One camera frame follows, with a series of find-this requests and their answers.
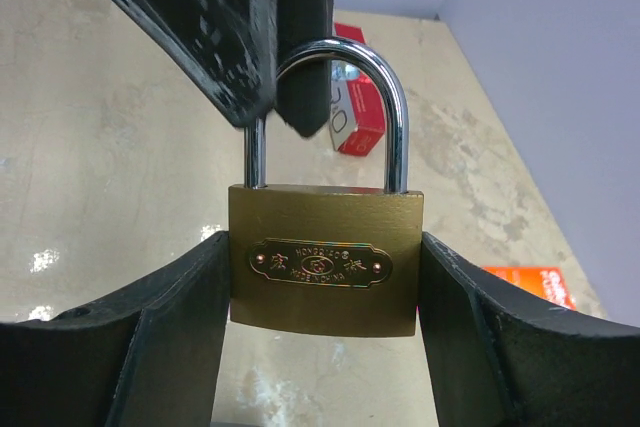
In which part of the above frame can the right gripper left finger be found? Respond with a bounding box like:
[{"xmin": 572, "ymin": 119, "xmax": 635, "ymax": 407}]
[{"xmin": 1, "ymin": 231, "xmax": 230, "ymax": 426}]

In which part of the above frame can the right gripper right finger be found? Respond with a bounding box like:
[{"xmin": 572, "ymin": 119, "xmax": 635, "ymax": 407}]
[{"xmin": 419, "ymin": 233, "xmax": 639, "ymax": 426}]

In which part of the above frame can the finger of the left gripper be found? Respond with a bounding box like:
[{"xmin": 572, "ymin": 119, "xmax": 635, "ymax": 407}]
[
  {"xmin": 276, "ymin": 0, "xmax": 334, "ymax": 137},
  {"xmin": 112, "ymin": 0, "xmax": 277, "ymax": 128}
]

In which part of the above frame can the large brass padlock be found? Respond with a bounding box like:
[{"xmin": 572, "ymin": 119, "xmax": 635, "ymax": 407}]
[{"xmin": 228, "ymin": 37, "xmax": 424, "ymax": 338}]

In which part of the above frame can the orange razor box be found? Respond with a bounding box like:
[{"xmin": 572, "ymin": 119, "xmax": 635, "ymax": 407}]
[{"xmin": 483, "ymin": 266, "xmax": 576, "ymax": 310}]

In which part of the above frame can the red toothpaste box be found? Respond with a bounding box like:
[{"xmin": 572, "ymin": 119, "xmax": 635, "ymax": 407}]
[{"xmin": 327, "ymin": 21, "xmax": 387, "ymax": 158}]

